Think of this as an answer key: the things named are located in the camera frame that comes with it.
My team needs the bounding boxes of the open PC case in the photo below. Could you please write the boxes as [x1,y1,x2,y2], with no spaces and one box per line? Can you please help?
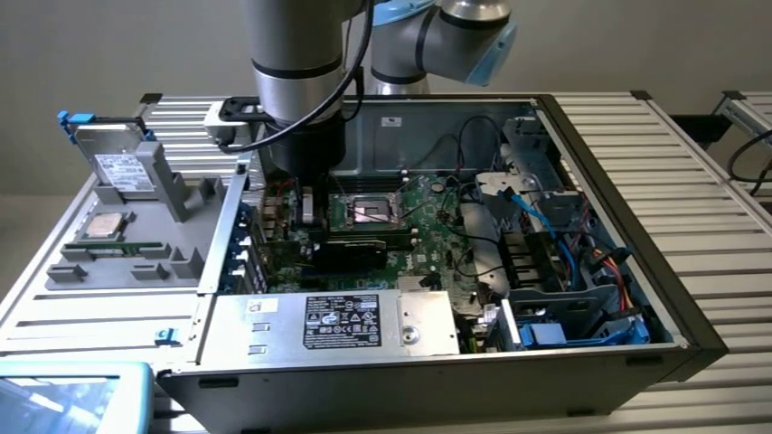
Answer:
[154,92,731,420]

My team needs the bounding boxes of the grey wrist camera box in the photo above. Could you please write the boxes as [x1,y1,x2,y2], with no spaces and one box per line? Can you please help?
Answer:
[202,96,267,146]

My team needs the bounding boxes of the blue disk bay caddy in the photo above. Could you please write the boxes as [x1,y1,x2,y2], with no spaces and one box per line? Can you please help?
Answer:
[515,315,651,350]

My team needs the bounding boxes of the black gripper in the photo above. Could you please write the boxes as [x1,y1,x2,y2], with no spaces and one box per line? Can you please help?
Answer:
[266,118,349,232]

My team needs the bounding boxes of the green RAM stick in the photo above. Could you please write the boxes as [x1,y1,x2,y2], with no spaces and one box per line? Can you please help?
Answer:
[61,241,165,258]

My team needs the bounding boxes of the hard disk with blue bracket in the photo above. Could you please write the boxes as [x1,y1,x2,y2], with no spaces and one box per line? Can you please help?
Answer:
[55,110,155,192]

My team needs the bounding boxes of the silver power supply unit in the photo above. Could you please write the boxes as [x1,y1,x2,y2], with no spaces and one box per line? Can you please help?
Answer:
[195,290,461,363]

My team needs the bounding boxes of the black graphics card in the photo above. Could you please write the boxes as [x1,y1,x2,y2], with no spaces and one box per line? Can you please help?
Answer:
[261,238,387,275]

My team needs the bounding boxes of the grey parts rack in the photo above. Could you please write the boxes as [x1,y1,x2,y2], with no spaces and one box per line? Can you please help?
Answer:
[43,141,243,291]

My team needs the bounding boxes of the silver CPU chip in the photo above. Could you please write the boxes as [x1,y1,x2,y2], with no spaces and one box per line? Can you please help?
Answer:
[78,211,129,241]

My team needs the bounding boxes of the blue SATA wire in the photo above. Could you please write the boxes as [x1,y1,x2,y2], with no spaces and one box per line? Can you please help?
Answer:
[497,188,574,281]

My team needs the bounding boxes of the installed black RAM sticks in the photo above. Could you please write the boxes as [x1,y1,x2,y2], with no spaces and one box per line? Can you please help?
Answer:
[331,173,403,193]

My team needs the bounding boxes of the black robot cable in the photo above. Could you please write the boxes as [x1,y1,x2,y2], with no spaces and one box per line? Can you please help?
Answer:
[215,0,378,155]

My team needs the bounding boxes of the red and orange power wires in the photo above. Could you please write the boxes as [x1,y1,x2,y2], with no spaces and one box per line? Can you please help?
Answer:
[589,246,638,320]

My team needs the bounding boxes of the grey metal drive cage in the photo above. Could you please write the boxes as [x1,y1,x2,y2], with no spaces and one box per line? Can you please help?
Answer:
[474,115,603,295]

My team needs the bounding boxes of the CPU socket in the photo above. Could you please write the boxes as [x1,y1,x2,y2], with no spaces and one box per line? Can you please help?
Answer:
[347,196,397,228]

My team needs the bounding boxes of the black cable loop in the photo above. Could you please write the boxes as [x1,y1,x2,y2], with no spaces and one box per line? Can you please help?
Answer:
[727,129,772,196]

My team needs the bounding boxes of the silver chipset heat sink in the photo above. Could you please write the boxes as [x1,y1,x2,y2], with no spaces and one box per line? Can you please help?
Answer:
[395,274,437,296]

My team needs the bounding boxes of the green motherboard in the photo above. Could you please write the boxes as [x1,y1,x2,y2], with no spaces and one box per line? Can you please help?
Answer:
[239,173,505,296]

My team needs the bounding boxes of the blue-framed teach pendant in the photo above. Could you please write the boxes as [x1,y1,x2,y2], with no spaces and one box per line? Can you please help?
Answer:
[0,360,153,434]

